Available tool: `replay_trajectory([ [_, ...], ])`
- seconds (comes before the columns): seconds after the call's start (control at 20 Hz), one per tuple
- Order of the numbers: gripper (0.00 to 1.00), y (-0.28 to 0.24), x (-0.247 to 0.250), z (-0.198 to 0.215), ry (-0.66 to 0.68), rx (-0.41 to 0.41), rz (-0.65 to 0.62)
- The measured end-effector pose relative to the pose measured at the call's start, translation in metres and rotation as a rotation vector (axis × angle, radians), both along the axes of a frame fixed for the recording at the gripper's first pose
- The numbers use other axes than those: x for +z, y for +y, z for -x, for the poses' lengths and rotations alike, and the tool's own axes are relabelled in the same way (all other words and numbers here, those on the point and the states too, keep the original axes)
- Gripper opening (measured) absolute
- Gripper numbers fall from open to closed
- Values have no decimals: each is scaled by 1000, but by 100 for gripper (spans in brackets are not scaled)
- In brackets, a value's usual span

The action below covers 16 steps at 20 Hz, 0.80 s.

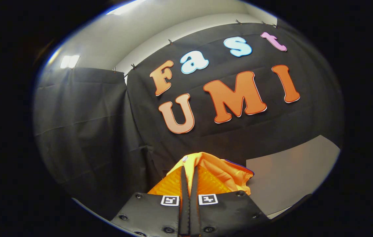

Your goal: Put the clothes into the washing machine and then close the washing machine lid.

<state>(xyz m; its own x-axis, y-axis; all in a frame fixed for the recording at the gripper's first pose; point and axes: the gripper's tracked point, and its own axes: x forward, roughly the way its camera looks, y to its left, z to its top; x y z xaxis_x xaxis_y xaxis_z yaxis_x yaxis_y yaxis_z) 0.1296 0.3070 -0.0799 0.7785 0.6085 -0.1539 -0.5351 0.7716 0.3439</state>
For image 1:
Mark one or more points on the narrow ceiling light strip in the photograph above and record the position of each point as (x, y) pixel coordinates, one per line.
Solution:
(122, 8)

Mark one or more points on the black backdrop cloth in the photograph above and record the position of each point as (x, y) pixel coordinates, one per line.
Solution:
(91, 131)

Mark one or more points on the yellow polo shirt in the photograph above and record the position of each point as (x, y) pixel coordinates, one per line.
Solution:
(226, 171)

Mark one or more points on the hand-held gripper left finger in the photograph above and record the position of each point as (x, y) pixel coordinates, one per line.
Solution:
(184, 214)

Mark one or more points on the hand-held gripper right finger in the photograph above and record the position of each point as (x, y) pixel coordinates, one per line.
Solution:
(194, 214)

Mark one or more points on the small square ceiling light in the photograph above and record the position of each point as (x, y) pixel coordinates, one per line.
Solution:
(69, 61)

